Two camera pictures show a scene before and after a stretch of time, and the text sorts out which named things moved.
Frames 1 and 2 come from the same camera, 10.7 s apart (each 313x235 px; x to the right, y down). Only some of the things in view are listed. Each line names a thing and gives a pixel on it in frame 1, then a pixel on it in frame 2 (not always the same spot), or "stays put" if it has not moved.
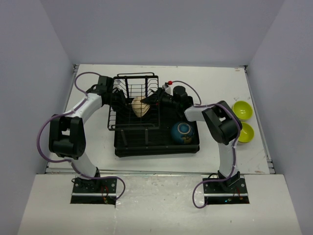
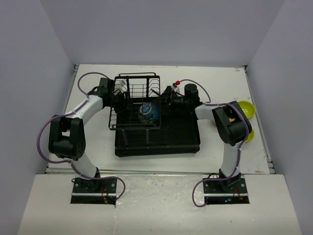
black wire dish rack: x=134 y=105 stays put
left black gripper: x=122 y=104 stays put
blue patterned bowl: x=182 y=132 → x=149 y=113
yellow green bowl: x=242 y=110 stays put
